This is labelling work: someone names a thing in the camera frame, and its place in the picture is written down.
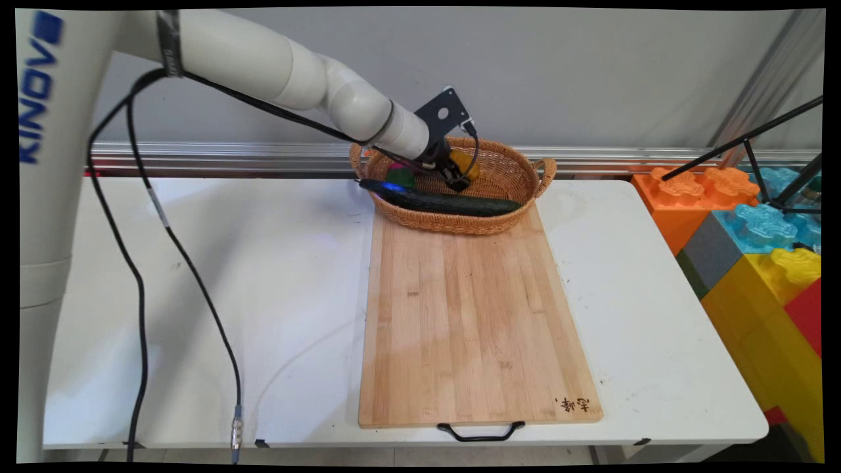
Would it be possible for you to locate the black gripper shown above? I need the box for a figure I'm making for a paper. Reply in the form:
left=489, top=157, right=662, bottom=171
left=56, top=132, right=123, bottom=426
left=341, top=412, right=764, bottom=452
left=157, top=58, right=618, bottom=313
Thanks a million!
left=420, top=138, right=472, bottom=193

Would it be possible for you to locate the brown potato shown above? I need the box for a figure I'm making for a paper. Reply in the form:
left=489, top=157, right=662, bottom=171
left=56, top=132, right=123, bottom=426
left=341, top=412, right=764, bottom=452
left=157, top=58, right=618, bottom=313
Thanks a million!
left=453, top=149, right=481, bottom=183

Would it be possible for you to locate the dark green cucumber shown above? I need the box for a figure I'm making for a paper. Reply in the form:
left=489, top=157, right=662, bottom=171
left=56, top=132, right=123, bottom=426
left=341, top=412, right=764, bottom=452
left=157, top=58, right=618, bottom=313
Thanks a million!
left=359, top=178, right=524, bottom=218

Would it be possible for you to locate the woven wicker basket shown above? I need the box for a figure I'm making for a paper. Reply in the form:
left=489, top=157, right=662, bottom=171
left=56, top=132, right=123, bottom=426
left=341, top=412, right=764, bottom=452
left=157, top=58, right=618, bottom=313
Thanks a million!
left=350, top=136, right=558, bottom=237

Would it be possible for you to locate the wooden cutting board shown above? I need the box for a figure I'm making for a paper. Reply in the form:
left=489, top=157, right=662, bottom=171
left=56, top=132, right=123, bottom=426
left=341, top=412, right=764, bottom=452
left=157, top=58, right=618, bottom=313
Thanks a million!
left=358, top=199, right=604, bottom=430

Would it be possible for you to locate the orange giant building block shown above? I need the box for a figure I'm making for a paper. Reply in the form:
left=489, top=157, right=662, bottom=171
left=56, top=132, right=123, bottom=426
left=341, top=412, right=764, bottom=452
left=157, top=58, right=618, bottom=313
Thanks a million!
left=631, top=166, right=763, bottom=257

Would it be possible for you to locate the grey giant building block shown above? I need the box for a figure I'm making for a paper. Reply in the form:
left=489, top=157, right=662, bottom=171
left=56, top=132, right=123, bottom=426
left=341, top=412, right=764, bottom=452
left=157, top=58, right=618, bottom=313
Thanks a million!
left=675, top=212, right=744, bottom=301

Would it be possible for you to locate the black tripod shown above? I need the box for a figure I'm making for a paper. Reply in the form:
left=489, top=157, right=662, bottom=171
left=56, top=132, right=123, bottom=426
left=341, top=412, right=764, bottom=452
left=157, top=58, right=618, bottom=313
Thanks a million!
left=660, top=95, right=824, bottom=217

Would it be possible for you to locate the blue giant building block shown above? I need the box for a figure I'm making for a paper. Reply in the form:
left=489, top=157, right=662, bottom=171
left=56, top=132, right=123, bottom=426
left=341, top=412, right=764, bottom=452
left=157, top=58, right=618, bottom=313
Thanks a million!
left=713, top=167, right=823, bottom=256

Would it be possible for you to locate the yellow giant building block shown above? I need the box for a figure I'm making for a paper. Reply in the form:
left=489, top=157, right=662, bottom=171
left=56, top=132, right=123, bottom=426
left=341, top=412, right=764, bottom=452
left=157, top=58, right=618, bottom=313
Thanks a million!
left=699, top=248, right=826, bottom=462

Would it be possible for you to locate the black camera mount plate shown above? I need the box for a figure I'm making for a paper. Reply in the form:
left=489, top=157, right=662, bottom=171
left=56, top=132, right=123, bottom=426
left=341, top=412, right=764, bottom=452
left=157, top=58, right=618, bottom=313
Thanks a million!
left=414, top=86, right=475, bottom=140

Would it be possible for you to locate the aluminium rail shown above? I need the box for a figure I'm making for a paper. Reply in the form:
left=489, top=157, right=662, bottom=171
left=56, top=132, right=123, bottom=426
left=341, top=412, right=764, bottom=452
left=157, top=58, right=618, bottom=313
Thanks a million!
left=89, top=139, right=822, bottom=179

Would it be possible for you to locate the black cutting board handle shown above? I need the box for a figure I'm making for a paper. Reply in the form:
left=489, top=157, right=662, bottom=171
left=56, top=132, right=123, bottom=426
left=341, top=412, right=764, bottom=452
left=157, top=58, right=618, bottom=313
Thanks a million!
left=437, top=420, right=526, bottom=443

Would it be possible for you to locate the black cable with silver connector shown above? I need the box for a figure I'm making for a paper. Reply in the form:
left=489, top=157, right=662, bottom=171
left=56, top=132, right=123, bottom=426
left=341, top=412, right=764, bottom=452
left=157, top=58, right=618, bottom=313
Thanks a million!
left=125, top=82, right=244, bottom=464

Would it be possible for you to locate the aluminium diagonal post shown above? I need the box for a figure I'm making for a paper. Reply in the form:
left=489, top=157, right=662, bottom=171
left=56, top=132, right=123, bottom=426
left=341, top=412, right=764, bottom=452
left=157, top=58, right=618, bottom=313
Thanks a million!
left=706, top=9, right=826, bottom=166

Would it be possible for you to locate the plain black cable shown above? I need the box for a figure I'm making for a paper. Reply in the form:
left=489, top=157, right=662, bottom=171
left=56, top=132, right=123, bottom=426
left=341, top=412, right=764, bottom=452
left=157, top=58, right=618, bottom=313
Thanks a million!
left=87, top=68, right=170, bottom=462

